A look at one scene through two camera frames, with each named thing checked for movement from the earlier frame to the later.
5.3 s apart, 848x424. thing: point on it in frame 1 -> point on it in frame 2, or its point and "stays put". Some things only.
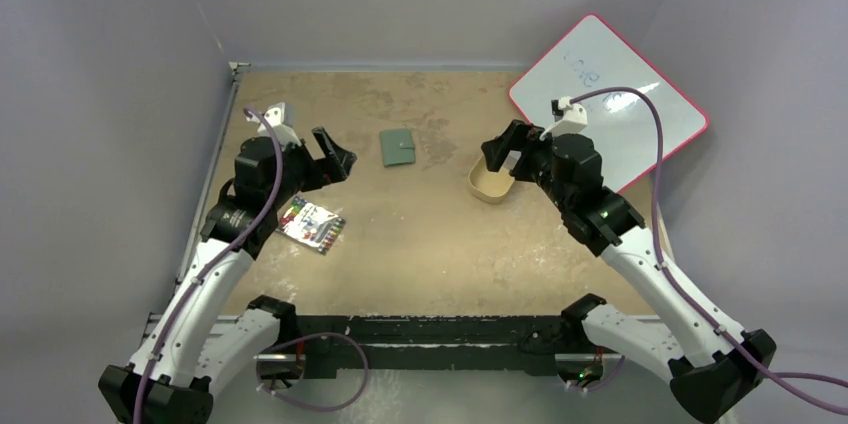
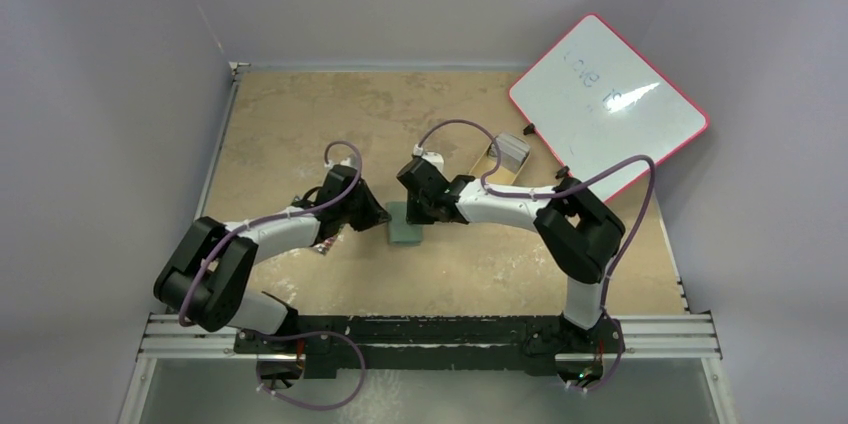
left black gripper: x=335 y=172 -> x=374 y=214
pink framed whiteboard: x=593 y=55 stays put
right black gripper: x=519 y=149 -> x=423 y=205
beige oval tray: x=488 y=186 stays put
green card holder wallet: x=397 y=147 -> x=400 y=231
